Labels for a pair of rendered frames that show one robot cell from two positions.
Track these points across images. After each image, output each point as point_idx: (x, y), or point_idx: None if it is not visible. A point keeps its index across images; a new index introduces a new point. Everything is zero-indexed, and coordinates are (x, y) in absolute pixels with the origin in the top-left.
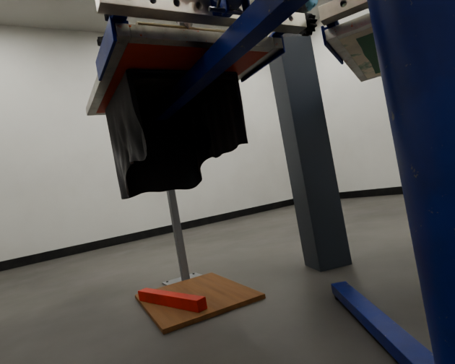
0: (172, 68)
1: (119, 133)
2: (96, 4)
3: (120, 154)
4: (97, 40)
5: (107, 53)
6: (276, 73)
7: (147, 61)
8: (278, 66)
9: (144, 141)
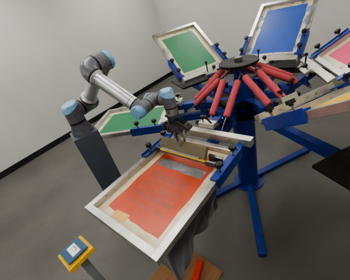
0: (191, 165)
1: (192, 226)
2: (251, 144)
3: (189, 243)
4: (221, 165)
5: (236, 164)
6: (94, 152)
7: None
8: (97, 147)
9: (216, 201)
